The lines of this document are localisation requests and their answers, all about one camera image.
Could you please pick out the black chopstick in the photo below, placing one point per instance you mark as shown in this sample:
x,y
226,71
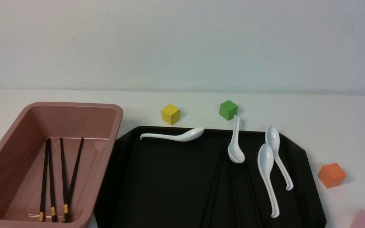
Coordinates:
x,y
255,205
54,216
209,208
44,183
232,221
70,192
63,174

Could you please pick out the yellow cube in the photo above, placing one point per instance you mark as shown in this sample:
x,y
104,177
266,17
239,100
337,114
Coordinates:
x,y
170,114

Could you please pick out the white spoon far left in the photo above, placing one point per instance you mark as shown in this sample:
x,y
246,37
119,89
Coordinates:
x,y
185,137

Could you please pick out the green cube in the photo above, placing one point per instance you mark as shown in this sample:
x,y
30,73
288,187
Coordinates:
x,y
228,110

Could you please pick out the white spoon upright middle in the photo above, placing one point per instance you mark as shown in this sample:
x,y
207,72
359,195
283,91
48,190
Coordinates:
x,y
234,151

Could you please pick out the black plastic tray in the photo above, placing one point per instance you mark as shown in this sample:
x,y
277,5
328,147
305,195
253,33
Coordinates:
x,y
157,183

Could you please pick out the white spoon rear right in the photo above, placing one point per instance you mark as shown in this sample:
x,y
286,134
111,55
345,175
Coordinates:
x,y
272,138

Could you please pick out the white spoon front right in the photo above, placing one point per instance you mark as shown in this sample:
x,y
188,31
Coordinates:
x,y
265,161

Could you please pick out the orange cube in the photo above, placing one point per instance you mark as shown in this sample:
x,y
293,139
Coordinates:
x,y
332,175

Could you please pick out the pink plastic bin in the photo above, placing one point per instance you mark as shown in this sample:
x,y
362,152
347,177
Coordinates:
x,y
22,152

